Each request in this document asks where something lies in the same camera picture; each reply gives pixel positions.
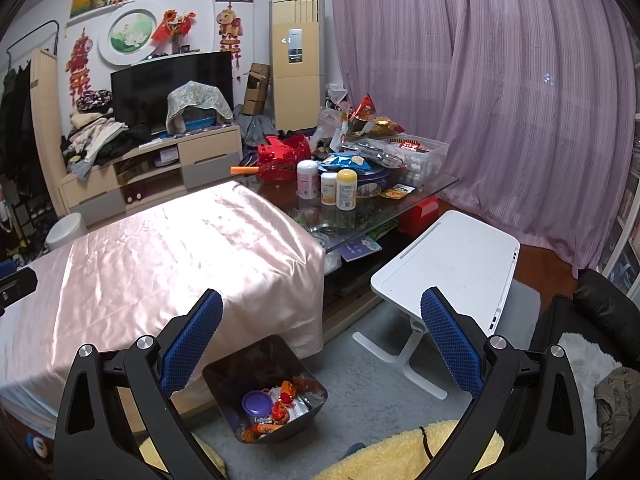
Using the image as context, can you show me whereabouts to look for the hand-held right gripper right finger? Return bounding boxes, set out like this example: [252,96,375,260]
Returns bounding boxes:
[420,287,598,480]

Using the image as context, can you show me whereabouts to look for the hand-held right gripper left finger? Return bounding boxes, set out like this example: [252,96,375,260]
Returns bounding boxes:
[52,287,228,480]

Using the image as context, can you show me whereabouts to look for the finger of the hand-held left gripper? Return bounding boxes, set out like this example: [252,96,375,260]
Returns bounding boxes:
[0,260,40,313]

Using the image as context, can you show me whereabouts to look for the black trash bin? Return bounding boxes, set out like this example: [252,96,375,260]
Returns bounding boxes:
[201,334,329,445]

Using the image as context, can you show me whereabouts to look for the purple plastic lid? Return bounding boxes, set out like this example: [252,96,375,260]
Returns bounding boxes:
[242,391,273,418]

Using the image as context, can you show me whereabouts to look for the silver foil packet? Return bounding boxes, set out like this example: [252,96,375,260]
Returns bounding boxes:
[289,391,322,422]

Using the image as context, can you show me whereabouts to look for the white round bin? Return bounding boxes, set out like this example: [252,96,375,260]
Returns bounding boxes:
[46,212,88,253]

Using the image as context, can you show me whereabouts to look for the white folding table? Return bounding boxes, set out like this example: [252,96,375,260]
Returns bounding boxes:
[352,210,521,401]

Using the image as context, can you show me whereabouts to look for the grey rug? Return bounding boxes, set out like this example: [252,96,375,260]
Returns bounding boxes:
[175,280,543,480]

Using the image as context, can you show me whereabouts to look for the pink satin tablecloth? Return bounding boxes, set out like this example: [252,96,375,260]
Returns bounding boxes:
[0,182,326,441]

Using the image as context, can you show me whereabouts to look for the yellow fluffy cushion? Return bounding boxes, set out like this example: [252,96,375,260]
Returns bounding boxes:
[140,420,506,480]

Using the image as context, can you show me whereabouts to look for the white fur blanket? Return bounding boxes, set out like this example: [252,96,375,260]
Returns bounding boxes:
[557,332,623,480]

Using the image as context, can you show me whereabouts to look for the blue magazine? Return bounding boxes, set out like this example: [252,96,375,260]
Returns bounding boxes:
[340,237,383,262]

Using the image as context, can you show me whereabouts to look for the red box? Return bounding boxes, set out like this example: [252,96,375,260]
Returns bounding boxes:
[397,199,440,236]

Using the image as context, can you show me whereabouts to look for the glass coffee table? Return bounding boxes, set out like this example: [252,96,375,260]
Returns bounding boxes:
[245,160,461,351]

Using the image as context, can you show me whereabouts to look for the black leather sofa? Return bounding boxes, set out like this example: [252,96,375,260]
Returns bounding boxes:
[530,269,640,480]

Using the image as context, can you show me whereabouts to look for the pile of clothes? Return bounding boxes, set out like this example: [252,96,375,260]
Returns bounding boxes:
[61,89,153,178]

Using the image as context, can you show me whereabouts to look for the hanging dark coats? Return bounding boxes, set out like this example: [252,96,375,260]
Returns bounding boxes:
[0,62,36,181]

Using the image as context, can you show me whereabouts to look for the olive cloth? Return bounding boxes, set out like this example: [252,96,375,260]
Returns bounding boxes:
[594,366,640,456]

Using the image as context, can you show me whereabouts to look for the beige woven panel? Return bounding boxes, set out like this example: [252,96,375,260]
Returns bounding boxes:
[30,49,68,216]

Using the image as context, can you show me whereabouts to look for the blue round tin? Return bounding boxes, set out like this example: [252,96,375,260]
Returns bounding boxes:
[352,165,401,200]

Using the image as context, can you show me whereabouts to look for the white bottle with yellow cap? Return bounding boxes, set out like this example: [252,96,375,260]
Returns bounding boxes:
[336,169,359,211]

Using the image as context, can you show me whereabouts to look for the clear plastic lidded container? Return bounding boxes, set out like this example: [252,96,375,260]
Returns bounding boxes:
[360,137,450,187]

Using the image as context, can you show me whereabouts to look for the white bottle with orange label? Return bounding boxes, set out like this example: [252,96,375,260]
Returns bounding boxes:
[320,172,339,206]

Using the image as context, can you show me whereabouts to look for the beige tv cabinet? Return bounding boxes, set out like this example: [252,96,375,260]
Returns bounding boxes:
[60,124,244,226]

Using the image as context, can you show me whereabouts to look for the white bottle with pink label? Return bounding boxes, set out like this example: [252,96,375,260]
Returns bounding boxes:
[296,160,320,200]

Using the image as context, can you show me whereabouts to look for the red openwork basket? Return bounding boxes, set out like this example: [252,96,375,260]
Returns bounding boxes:
[256,135,312,182]

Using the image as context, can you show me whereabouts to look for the blue snack bag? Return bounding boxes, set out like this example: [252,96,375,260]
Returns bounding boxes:
[318,152,371,171]

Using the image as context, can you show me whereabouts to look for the blue plastic basket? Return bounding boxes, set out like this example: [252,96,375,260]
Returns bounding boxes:
[182,114,219,131]

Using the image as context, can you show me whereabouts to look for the grey cloth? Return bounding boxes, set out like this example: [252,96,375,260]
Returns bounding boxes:
[235,112,273,148]

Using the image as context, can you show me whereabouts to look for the red hanging decoration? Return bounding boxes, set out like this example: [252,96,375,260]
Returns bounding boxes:
[216,4,243,83]
[66,30,93,108]

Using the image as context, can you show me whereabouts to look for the black flat television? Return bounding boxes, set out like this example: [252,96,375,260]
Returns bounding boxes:
[110,51,235,137]

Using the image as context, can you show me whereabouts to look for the purple curtain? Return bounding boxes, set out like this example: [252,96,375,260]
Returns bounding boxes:
[327,0,640,276]

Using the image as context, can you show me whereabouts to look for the patterned cloth cover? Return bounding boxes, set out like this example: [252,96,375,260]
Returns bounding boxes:
[166,81,235,135]

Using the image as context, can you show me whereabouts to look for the red snack bag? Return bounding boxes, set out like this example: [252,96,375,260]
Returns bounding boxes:
[350,94,377,121]

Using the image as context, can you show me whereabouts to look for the clear plastic bags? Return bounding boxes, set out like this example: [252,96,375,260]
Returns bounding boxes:
[317,82,352,151]

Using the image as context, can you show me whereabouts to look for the cardboard box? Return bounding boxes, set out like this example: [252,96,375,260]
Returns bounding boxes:
[242,63,271,116]

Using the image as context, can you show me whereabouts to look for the beige standing air conditioner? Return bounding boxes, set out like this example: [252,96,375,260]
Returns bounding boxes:
[270,0,326,133]

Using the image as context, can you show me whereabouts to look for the artificial flower bunch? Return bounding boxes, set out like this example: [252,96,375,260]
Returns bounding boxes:
[151,8,197,53]

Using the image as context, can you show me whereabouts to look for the round wall picture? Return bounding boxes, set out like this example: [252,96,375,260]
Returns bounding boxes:
[98,8,158,66]

